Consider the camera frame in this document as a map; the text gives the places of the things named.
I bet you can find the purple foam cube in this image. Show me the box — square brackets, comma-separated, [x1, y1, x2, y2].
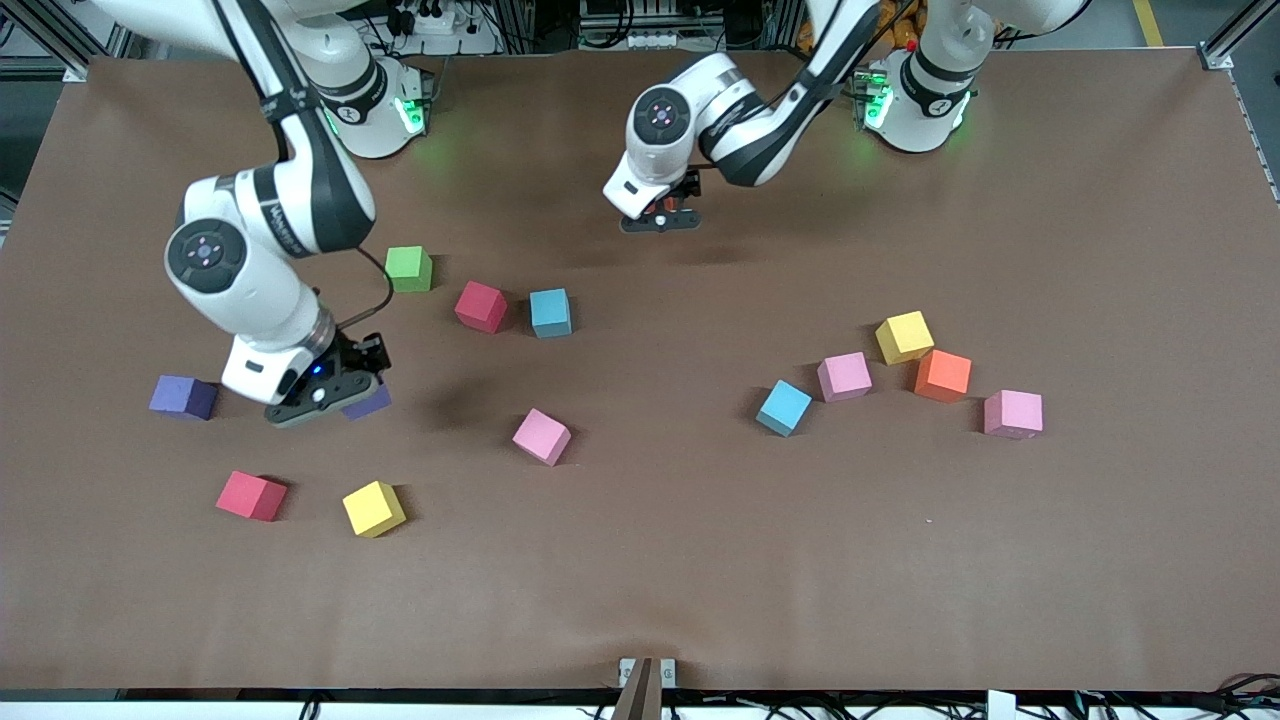
[149, 375, 219, 421]
[340, 383, 394, 422]

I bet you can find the blue foam cube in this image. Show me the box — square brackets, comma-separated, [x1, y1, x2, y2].
[529, 288, 574, 339]
[755, 379, 814, 438]

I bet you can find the light pink foam cube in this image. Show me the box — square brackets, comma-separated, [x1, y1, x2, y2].
[817, 351, 873, 403]
[983, 389, 1044, 441]

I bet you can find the green foam cube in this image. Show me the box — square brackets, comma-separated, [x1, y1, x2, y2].
[384, 245, 435, 294]

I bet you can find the red foam cube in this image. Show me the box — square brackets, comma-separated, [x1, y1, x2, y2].
[454, 280, 509, 335]
[216, 470, 289, 523]

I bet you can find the yellow foam cube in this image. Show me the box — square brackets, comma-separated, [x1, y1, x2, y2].
[875, 310, 936, 366]
[342, 480, 408, 539]

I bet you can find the bright pink foam cube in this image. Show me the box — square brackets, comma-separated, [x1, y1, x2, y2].
[512, 407, 573, 468]

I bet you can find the orange packaged items pile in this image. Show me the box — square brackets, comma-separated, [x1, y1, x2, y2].
[797, 0, 926, 53]

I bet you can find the orange foam cube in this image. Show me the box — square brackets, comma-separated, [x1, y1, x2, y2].
[914, 348, 973, 404]

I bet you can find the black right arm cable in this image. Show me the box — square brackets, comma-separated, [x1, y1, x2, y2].
[205, 0, 395, 331]

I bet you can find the aluminium frame corner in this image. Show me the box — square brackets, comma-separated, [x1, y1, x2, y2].
[1198, 0, 1280, 71]
[0, 0, 136, 83]

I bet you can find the metal bracket with brown post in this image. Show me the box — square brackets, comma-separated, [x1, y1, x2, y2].
[610, 656, 678, 720]

